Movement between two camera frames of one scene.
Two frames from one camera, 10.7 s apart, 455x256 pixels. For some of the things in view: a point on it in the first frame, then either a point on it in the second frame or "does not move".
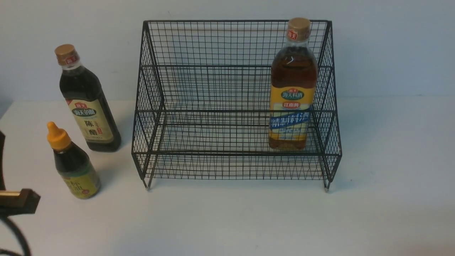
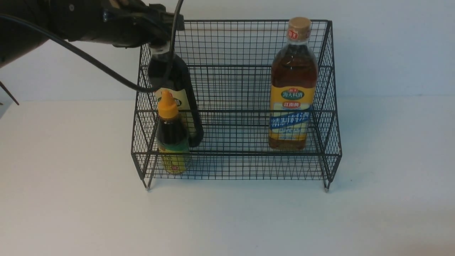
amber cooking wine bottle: (293, 95) does not move
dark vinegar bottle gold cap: (96, 121) -> (167, 70)
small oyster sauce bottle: (79, 174) -> (172, 137)
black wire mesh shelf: (202, 111) does not move
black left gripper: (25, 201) -> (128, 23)
